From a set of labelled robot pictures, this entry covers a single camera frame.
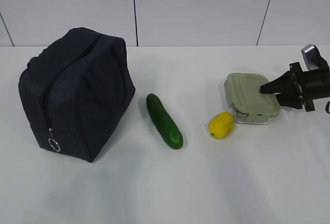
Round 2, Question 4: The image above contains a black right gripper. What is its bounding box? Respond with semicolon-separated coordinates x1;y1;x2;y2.
260;62;329;112

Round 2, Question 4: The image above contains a glass container with green lid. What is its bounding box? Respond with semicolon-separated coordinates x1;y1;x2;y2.
224;73;281;125

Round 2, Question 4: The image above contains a yellow lemon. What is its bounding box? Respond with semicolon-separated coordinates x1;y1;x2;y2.
208;112;235;139

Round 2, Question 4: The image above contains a green cucumber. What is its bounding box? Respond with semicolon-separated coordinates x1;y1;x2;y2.
146;93;184;150

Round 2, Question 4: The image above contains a dark navy insulated lunch bag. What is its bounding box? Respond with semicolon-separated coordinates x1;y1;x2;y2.
18;27;136;162

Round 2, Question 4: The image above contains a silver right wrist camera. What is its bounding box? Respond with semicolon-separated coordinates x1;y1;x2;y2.
301;44;329;71

